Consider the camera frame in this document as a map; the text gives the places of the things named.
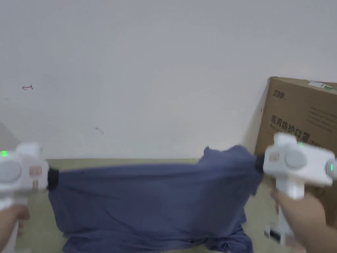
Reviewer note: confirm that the brown cardboard carton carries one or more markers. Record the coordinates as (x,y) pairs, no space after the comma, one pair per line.
(302,116)

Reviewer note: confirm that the person's left hand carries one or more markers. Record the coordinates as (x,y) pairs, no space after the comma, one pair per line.
(13,214)

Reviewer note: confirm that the dark blue shirt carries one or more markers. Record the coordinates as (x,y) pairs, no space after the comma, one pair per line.
(147,203)

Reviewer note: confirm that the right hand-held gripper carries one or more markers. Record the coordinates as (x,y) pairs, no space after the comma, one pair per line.
(295,163)

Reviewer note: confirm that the person's right hand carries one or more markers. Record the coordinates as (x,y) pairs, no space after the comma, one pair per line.
(302,213)

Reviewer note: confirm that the person's right forearm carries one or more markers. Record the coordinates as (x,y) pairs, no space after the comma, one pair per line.
(318,237)

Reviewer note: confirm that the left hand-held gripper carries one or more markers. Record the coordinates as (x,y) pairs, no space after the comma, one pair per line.
(18,168)

